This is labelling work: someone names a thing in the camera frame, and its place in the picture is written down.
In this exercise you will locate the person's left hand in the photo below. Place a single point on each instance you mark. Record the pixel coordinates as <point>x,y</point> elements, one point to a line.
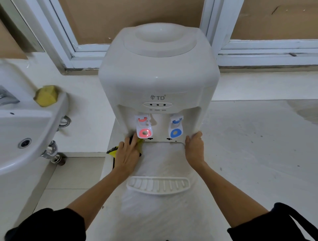
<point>126,156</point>

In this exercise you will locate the person's right hand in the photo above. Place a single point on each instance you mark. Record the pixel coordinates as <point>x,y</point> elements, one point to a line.
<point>195,151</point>

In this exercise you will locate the yellow grey cleaning cloth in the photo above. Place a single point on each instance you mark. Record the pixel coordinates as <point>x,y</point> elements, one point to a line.
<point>111,151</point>

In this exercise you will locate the white drip tray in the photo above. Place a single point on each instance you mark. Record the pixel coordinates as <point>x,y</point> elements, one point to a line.
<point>159,186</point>

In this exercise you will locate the white water dispenser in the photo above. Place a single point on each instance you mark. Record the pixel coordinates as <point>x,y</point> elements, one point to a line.
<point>159,74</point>

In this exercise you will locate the person's left forearm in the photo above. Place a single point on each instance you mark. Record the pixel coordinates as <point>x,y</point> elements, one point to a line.
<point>99,196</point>

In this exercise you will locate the person's right forearm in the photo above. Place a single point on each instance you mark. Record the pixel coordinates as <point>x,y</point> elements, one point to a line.
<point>231,196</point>

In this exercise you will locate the blue tap lever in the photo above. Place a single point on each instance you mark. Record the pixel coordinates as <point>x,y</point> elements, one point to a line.
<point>176,133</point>

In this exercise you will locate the red tap lever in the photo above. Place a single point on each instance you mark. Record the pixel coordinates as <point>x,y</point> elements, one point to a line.
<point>144,133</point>

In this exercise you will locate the chrome sink pipes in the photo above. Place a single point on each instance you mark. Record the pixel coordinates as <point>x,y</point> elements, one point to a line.
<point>52,151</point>

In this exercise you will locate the yellow sponge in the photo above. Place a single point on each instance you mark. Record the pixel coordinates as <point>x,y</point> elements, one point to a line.
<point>46,96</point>

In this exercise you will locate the metal sink drain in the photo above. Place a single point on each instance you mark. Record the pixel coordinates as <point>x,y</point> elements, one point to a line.
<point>24,143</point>

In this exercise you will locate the white ceramic sink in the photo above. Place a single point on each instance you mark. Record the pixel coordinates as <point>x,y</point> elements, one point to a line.
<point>24,124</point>

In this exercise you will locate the chrome faucet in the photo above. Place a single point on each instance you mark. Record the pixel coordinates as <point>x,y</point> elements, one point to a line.
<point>7,98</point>

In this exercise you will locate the brown cardboard window cover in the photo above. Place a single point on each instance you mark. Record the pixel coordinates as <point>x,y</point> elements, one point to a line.
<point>129,19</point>
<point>273,19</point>

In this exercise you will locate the large taped brown cardboard sheet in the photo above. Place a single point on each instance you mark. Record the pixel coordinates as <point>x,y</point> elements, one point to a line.
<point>11,44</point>

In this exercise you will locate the white window frame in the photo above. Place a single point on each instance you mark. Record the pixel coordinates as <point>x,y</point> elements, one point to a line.
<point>62,44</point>

